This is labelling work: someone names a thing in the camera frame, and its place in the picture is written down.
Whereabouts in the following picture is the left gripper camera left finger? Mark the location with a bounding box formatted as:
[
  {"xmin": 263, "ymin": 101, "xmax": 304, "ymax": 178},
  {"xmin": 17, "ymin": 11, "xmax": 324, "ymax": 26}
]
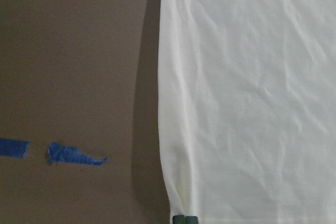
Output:
[{"xmin": 172, "ymin": 215, "xmax": 185, "ymax": 224}]

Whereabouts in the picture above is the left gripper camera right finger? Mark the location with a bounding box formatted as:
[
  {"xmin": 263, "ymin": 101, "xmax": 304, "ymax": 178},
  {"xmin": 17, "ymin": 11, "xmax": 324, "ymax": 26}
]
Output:
[{"xmin": 185, "ymin": 216, "xmax": 198, "ymax": 224}]

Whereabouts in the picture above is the cream long-sleeve cat shirt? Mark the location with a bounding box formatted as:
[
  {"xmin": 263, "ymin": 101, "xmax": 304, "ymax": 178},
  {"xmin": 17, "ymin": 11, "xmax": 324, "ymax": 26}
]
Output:
[{"xmin": 158, "ymin": 0, "xmax": 335, "ymax": 223}]

